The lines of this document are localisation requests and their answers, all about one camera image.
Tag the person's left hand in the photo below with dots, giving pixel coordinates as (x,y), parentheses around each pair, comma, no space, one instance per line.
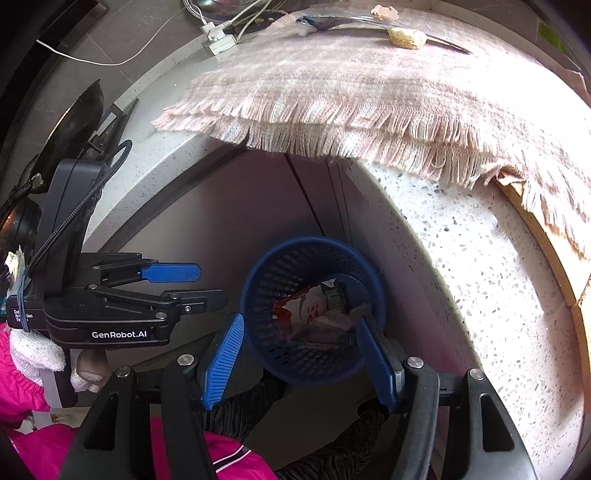
(37,355)

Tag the red snack packet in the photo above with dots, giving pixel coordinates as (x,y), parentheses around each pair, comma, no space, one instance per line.
(300,310)

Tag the white power adapter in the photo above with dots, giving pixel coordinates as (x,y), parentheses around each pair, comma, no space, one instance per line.
(218,42)

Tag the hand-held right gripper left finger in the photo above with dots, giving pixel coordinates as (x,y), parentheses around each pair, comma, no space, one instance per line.
(221,362)

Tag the pink checked fringed cloth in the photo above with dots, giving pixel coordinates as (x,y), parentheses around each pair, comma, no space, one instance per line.
(369,101)

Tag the knotted clear plastic bag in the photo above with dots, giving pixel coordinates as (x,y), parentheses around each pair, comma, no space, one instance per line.
(358,316)

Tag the person's left forearm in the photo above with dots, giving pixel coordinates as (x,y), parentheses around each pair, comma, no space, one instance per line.
(18,387)

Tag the person's pink jacket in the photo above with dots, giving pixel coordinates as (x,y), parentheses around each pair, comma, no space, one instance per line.
(217,457)

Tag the eggshell piece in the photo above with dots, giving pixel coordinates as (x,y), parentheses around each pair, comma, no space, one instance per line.
(384,12)

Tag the wooden board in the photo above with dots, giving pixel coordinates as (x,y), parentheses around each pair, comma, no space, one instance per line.
(547,230)

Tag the beige food scrap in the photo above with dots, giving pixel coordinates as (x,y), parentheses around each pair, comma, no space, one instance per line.
(406,38)

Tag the person's black trousers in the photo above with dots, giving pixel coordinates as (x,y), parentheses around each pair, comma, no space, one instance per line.
(249,406)

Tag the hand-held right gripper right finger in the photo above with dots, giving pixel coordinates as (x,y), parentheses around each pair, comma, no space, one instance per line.
(376,364)

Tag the black wok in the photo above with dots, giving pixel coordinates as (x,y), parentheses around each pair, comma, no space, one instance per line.
(76,122)

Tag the green and white milk carton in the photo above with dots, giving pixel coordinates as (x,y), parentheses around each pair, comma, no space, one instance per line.
(335,295)

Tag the blue mesh waste basket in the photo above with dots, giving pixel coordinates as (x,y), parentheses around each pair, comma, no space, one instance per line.
(263,277)

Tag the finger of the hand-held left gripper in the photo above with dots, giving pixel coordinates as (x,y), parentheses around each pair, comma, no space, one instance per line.
(171,272)
(203,299)

